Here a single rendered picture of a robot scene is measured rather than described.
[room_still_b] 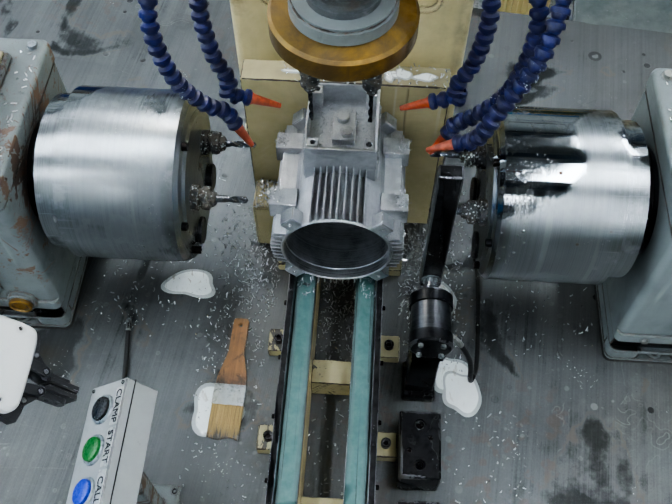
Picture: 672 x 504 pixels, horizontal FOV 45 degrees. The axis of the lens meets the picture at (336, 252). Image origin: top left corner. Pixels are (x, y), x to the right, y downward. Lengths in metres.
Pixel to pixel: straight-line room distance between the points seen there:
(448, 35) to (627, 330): 0.52
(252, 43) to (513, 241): 0.51
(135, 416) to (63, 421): 0.34
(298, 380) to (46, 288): 0.41
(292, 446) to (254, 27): 0.62
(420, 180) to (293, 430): 0.46
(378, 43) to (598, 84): 0.84
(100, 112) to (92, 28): 0.69
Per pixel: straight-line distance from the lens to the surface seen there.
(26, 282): 1.30
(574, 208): 1.10
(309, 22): 0.95
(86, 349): 1.38
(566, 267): 1.14
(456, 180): 0.95
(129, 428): 1.01
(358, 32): 0.94
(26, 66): 1.25
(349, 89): 1.17
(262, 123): 1.25
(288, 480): 1.12
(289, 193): 1.14
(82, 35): 1.82
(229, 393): 1.29
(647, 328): 1.31
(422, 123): 1.23
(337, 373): 1.25
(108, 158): 1.12
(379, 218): 1.09
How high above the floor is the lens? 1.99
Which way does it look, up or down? 58 degrees down
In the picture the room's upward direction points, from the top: straight up
